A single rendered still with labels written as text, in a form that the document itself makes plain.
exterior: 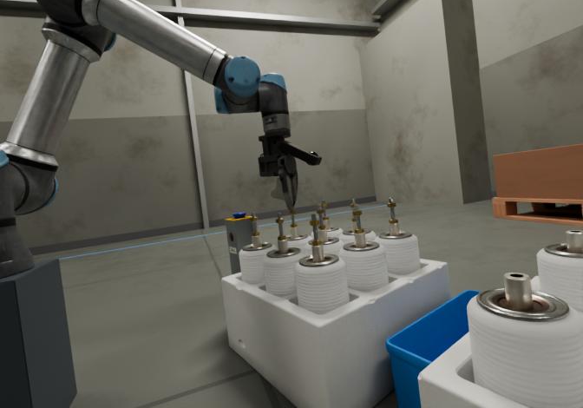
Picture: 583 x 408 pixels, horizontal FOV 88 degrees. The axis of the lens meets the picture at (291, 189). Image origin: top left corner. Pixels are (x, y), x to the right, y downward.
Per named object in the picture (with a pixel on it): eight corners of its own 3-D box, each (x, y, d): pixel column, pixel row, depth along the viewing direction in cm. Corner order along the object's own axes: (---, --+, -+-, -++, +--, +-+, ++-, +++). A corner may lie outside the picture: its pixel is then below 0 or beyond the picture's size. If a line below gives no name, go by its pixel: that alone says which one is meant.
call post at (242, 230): (246, 326, 87) (233, 220, 87) (236, 319, 93) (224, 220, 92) (267, 318, 92) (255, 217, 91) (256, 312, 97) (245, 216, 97)
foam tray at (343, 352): (333, 442, 46) (319, 326, 46) (228, 346, 78) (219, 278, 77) (456, 339, 69) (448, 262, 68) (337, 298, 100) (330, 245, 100)
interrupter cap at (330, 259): (344, 264, 53) (344, 260, 53) (303, 271, 52) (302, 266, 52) (332, 254, 60) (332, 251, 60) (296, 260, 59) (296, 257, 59)
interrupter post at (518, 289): (530, 314, 29) (527, 281, 29) (501, 307, 31) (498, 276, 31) (538, 306, 30) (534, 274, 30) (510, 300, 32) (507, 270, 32)
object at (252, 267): (276, 306, 82) (267, 241, 82) (291, 319, 74) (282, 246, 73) (242, 317, 78) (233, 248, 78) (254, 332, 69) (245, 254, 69)
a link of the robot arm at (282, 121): (293, 116, 84) (281, 111, 77) (295, 133, 84) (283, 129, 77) (270, 121, 87) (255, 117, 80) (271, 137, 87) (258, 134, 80)
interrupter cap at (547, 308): (557, 334, 25) (556, 325, 25) (463, 309, 32) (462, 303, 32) (579, 305, 30) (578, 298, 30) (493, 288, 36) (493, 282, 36)
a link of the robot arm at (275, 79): (252, 82, 84) (281, 81, 87) (257, 121, 85) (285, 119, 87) (256, 71, 77) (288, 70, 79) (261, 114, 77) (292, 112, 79)
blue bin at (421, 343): (455, 456, 41) (446, 371, 41) (389, 411, 51) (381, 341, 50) (533, 361, 58) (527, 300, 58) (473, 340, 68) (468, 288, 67)
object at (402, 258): (394, 300, 77) (386, 231, 77) (432, 309, 70) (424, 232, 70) (374, 314, 71) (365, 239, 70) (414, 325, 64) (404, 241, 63)
